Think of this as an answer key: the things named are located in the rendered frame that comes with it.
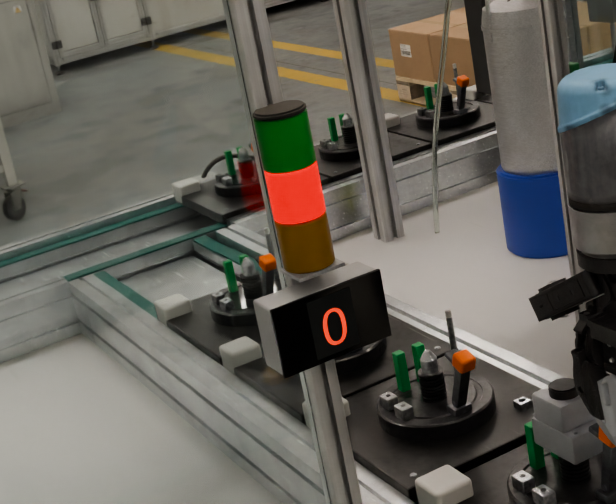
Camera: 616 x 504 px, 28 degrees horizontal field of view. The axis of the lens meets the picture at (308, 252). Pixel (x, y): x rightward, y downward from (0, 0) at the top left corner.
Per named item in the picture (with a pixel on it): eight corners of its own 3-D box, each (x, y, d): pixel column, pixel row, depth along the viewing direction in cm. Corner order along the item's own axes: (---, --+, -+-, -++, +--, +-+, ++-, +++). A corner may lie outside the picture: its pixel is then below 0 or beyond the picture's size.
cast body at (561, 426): (609, 449, 124) (602, 386, 121) (575, 466, 122) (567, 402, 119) (555, 420, 131) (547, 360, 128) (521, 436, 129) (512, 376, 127)
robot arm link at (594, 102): (627, 85, 98) (533, 85, 103) (640, 217, 101) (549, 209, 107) (672, 58, 103) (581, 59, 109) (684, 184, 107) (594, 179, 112)
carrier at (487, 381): (584, 423, 144) (571, 324, 140) (410, 505, 135) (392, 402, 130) (462, 361, 165) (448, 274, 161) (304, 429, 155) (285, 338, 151)
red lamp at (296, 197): (335, 212, 117) (326, 162, 115) (289, 228, 115) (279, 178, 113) (310, 202, 121) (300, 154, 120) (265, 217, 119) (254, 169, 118)
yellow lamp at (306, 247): (345, 261, 119) (335, 213, 117) (299, 278, 117) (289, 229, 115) (319, 249, 123) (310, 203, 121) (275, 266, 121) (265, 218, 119)
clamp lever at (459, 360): (471, 405, 143) (477, 357, 138) (456, 412, 142) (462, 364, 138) (452, 386, 146) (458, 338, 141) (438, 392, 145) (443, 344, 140)
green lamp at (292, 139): (326, 161, 115) (316, 110, 114) (278, 177, 113) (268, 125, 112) (300, 153, 120) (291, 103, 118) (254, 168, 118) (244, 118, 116)
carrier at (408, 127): (527, 119, 267) (520, 62, 263) (435, 151, 258) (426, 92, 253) (462, 106, 288) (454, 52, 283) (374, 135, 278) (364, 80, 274)
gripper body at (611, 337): (638, 402, 107) (624, 272, 103) (572, 372, 114) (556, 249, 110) (704, 370, 110) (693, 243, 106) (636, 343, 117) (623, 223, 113)
